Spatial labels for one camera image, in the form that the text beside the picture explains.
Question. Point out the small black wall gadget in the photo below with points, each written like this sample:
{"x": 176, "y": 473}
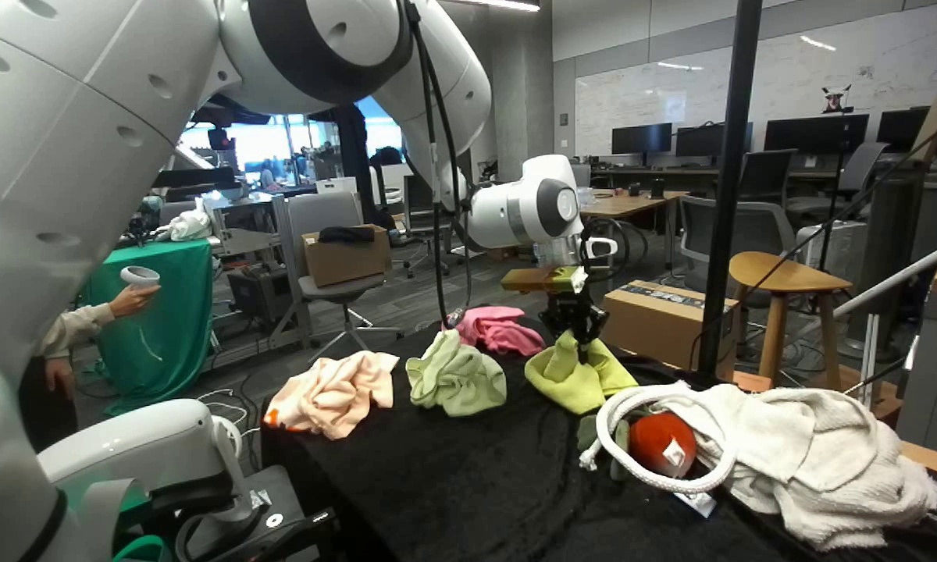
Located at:
{"x": 836, "y": 97}

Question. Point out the red plush toy green leaves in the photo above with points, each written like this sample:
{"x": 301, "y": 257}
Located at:
{"x": 659, "y": 443}

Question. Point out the tan wooden plank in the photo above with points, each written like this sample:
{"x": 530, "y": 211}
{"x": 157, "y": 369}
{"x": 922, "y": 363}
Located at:
{"x": 935, "y": 125}

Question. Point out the yellow cloth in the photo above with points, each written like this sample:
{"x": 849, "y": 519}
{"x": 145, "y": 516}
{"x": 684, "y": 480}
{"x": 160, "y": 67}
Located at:
{"x": 565, "y": 379}

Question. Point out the wooden stool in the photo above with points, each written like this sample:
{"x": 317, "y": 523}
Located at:
{"x": 785, "y": 277}

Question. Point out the light green cloth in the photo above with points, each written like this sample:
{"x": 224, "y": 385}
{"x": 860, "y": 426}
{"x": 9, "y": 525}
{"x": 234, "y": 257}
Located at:
{"x": 454, "y": 377}

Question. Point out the person in beige hoodie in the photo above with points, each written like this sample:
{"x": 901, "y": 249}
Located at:
{"x": 82, "y": 322}

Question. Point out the multicolour wrist camera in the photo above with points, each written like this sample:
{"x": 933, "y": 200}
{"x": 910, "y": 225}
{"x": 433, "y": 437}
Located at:
{"x": 540, "y": 279}

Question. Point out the grey swivel chair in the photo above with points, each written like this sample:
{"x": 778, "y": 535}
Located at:
{"x": 751, "y": 221}

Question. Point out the black table cloth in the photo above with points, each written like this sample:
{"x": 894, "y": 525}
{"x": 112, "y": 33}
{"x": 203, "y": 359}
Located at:
{"x": 470, "y": 488}

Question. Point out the large white terry towel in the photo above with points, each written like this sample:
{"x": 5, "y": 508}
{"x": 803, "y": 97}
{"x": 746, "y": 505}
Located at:
{"x": 862, "y": 480}

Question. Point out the teal green sheet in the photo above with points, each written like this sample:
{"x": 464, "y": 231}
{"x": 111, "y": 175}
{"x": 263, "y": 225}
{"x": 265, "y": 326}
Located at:
{"x": 135, "y": 519}

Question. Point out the green fabric drape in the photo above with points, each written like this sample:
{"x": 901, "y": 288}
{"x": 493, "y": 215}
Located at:
{"x": 157, "y": 334}

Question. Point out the pink cloth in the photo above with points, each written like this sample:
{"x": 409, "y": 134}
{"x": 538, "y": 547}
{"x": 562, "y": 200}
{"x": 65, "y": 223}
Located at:
{"x": 499, "y": 334}

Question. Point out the white crumpled bag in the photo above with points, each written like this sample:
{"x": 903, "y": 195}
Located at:
{"x": 182, "y": 223}

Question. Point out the peach cloth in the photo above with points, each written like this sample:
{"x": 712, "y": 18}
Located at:
{"x": 331, "y": 396}

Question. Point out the person's right hand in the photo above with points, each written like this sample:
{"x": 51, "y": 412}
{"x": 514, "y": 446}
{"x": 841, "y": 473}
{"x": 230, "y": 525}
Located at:
{"x": 133, "y": 302}

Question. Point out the black computer monitor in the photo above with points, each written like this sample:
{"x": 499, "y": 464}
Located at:
{"x": 812, "y": 135}
{"x": 642, "y": 138}
{"x": 702, "y": 143}
{"x": 922, "y": 125}

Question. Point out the black utility cart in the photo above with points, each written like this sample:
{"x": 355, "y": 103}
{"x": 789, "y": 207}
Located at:
{"x": 252, "y": 269}

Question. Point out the grey office chair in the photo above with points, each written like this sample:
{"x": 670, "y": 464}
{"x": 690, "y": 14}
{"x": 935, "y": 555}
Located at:
{"x": 331, "y": 302}

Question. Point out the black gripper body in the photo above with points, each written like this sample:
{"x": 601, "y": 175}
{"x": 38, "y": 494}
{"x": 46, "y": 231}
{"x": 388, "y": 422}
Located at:
{"x": 575, "y": 310}

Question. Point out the brown cardboard box black tape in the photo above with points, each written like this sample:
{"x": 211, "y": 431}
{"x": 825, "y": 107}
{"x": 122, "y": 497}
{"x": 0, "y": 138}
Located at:
{"x": 657, "y": 322}

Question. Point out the person's left hand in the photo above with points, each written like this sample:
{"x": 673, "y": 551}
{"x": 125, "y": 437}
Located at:
{"x": 59, "y": 377}

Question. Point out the small brown carton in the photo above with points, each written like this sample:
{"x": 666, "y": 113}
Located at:
{"x": 344, "y": 257}

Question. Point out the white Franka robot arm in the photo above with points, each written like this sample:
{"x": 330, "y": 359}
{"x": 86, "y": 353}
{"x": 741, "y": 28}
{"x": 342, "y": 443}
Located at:
{"x": 72, "y": 157}

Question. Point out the black vertical pole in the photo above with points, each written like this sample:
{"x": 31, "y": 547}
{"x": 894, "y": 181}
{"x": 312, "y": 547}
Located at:
{"x": 734, "y": 157}

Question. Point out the white VR controller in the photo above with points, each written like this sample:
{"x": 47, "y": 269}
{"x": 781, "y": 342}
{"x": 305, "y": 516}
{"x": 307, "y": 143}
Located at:
{"x": 142, "y": 277}

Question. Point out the black draped stand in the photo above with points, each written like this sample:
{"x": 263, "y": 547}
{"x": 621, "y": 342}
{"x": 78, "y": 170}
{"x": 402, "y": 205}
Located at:
{"x": 355, "y": 157}

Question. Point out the black clamp bracket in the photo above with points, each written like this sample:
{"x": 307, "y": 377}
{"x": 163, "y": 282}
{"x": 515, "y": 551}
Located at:
{"x": 252, "y": 519}

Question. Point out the whiteboard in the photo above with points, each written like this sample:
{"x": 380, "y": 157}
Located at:
{"x": 853, "y": 64}

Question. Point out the white metal rail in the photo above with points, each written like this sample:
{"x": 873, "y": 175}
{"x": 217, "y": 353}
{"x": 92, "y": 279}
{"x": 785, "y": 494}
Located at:
{"x": 886, "y": 279}

